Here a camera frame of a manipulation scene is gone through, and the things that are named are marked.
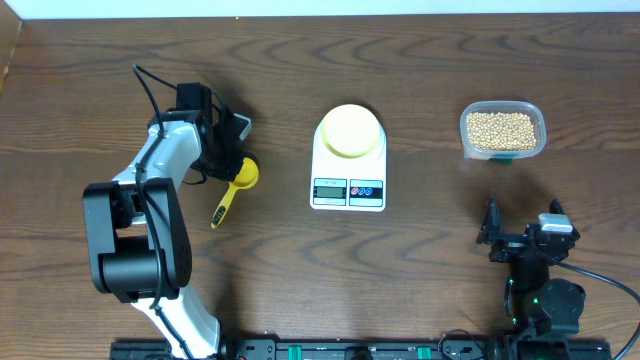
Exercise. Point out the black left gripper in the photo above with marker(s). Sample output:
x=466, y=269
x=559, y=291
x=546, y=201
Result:
x=228, y=174

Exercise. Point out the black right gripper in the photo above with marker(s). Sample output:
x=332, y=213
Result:
x=490, y=232

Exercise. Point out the yellow measuring scoop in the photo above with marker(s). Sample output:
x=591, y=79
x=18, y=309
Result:
x=246, y=179

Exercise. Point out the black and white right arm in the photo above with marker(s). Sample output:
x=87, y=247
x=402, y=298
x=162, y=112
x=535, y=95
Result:
x=545, y=310

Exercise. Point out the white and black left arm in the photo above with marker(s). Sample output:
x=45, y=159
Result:
x=139, y=248

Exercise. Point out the white digital kitchen scale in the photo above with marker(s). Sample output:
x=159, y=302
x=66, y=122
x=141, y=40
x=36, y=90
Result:
x=349, y=184

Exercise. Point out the pale yellow plastic bowl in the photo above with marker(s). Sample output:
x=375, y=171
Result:
x=350, y=131

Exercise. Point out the clear container of soybeans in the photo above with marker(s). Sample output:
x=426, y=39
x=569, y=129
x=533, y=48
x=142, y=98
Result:
x=502, y=130

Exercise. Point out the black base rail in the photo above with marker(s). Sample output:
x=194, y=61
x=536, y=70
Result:
x=456, y=349

